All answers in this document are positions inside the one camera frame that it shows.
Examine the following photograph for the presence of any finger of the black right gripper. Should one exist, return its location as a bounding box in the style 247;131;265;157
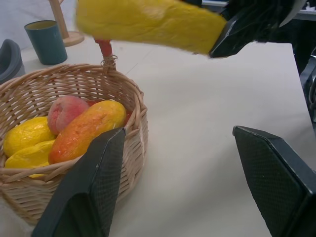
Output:
209;14;258;59

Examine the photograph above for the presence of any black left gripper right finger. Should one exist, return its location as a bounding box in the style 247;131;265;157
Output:
232;125;316;237

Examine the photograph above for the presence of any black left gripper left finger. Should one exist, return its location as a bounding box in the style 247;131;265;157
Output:
31;126;127;237

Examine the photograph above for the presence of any long yellow toy fruit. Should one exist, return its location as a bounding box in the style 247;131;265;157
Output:
75;0;228;55

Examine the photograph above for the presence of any orange yellow toy mango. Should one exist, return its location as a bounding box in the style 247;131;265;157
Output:
48;100;127;165

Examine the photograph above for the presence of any yellow toy banana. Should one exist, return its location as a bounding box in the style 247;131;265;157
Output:
4;139;56;179

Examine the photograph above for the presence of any pink toy peach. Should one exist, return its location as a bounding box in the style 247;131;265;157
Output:
47;96;90;135

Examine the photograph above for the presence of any yellow toy lemon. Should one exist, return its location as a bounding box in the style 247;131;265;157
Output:
3;117;57;158

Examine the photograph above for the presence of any dark grey machine part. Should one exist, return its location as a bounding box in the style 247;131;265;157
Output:
299;46;316;123

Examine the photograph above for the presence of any grey rounded object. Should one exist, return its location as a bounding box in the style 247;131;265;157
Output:
0;39;26;84

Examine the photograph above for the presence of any wooden stand with round base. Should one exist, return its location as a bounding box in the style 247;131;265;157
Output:
48;0;85;47

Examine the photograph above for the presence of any teal cup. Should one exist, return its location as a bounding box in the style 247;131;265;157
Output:
24;20;68;66

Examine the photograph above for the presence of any wicker basket with red handle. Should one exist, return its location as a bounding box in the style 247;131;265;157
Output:
0;39;149;227

